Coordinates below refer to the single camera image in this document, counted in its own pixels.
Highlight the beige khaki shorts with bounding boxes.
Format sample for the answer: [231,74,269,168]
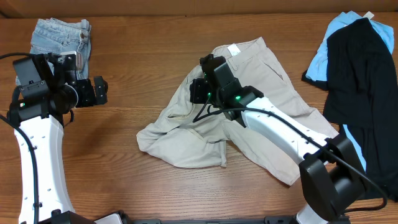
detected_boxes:
[136,37,338,185]

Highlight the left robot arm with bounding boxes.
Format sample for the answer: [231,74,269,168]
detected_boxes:
[3,51,108,223]

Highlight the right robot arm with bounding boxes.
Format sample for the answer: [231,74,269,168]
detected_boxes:
[190,54,368,223]

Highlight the folded light blue jeans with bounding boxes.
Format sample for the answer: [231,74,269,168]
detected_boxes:
[30,18,91,80]

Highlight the light blue shirt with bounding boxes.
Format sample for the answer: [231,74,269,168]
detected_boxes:
[305,11,395,172]

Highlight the black garment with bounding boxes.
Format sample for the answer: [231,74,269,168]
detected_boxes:
[301,17,398,202]

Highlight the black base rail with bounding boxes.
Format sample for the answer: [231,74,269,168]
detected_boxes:
[93,210,352,224]

